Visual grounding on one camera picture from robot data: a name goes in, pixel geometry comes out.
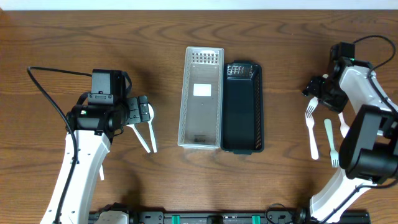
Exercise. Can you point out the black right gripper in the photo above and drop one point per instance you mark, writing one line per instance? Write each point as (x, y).
(325, 94)

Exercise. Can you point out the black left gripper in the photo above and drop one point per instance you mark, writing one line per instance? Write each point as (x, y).
(138, 109)

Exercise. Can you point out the white plastic fork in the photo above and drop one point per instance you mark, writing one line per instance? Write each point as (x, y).
(313, 146)
(313, 103)

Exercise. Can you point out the pale green plastic fork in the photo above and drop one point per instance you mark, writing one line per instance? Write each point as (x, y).
(333, 152)

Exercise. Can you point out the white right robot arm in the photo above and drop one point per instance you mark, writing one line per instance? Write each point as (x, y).
(368, 154)

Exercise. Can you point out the white spoon under left arm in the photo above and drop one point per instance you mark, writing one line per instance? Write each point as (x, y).
(101, 173)

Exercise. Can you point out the white spoon near basket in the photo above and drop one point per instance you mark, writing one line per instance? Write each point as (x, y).
(151, 130)

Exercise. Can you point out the clear perforated plastic basket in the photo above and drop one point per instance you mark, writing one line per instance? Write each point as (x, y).
(201, 103)

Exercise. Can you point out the dark green plastic basket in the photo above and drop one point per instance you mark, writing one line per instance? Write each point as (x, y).
(242, 126)

